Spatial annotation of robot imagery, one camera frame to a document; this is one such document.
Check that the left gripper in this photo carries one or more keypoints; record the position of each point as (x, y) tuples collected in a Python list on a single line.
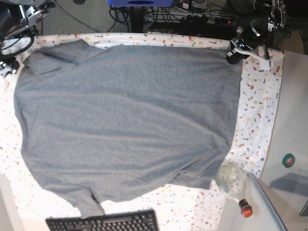
[(250, 39)]

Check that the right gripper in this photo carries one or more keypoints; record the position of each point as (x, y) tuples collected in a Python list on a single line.
[(8, 66)]

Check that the grey t-shirt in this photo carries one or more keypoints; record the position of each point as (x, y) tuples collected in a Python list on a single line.
[(118, 123)]

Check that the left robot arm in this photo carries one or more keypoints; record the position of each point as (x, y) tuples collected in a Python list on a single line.
[(270, 16)]

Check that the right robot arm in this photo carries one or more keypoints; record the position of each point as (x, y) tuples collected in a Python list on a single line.
[(17, 17)]

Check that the green tape roll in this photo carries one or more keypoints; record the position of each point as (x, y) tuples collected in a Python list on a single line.
[(288, 160)]

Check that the clear bottle with red cap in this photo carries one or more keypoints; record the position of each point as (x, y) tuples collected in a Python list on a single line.
[(231, 181)]

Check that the blue box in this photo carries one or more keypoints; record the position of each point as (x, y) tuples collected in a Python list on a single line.
[(146, 3)]

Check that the grey laptop corner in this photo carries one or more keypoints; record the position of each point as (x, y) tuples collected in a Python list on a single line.
[(304, 211)]

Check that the black computer keyboard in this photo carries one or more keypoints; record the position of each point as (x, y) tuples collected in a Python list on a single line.
[(144, 220)]

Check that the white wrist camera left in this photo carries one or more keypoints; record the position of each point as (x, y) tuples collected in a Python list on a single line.
[(266, 64)]

